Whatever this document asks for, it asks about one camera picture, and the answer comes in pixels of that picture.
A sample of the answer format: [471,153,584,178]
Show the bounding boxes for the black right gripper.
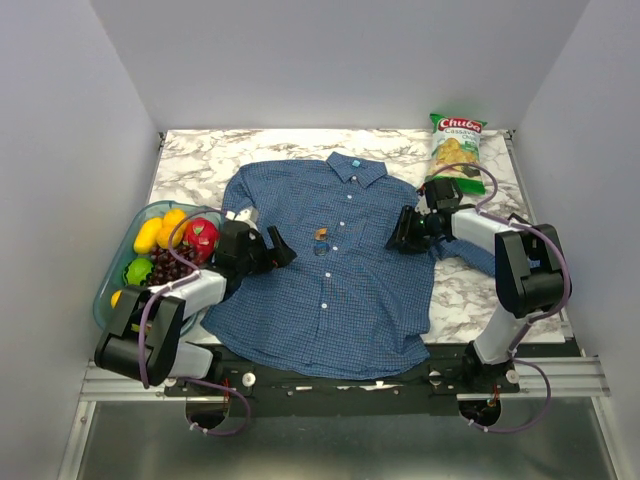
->
[386,204,442,255]

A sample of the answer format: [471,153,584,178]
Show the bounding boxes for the blue checked shirt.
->
[202,153,494,380]

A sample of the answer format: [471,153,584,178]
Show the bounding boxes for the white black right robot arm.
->
[386,177,572,392]

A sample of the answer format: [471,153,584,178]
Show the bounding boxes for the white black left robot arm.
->
[94,220,297,395]

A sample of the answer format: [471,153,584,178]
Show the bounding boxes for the green cassava chips bag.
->
[428,113,486,195]

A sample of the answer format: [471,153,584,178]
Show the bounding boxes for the orange fruit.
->
[156,227,180,249]
[163,208,187,232]

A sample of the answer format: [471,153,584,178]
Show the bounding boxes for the dark purple grapes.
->
[146,244,205,286]

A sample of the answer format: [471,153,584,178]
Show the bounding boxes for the yellow mango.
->
[133,217,163,255]

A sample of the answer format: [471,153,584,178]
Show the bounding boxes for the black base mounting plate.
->
[162,343,521,418]

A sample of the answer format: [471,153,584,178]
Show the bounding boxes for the teal plastic fruit basket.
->
[93,200,204,330]

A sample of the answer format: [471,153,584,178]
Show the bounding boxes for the yellow pear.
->
[110,290,122,309]

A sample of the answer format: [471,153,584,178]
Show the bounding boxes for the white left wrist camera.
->
[225,207,259,227]

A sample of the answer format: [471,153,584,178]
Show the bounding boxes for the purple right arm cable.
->
[424,165,573,434]

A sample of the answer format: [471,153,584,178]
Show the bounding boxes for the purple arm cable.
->
[424,165,573,434]
[137,208,252,437]

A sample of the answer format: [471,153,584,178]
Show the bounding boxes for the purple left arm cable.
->
[137,208,252,437]

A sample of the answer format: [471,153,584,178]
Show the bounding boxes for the aluminium frame rail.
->
[80,357,611,402]

